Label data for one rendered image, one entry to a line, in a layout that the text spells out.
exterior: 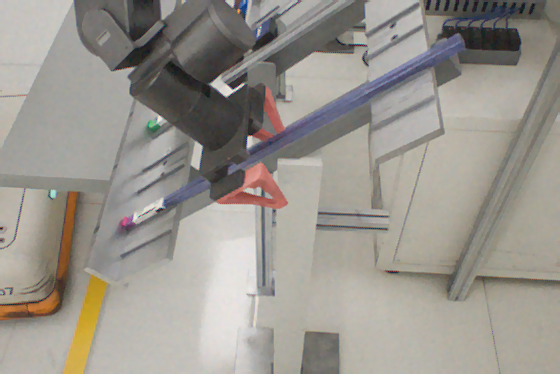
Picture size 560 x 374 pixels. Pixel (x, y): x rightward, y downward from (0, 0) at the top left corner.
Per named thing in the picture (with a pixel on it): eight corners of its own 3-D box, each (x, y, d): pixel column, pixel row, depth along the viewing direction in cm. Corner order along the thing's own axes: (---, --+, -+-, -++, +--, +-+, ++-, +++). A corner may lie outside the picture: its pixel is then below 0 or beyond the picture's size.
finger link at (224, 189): (307, 160, 69) (250, 114, 64) (307, 211, 65) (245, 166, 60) (264, 183, 73) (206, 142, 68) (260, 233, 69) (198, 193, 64)
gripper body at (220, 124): (260, 91, 68) (211, 50, 64) (254, 160, 62) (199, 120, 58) (219, 117, 72) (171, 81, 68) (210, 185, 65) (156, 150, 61)
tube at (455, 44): (129, 230, 85) (123, 226, 85) (131, 222, 86) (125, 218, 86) (465, 49, 58) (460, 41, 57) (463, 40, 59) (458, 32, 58)
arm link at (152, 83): (122, 67, 63) (118, 100, 59) (167, 23, 60) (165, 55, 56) (174, 104, 66) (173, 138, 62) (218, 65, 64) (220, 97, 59)
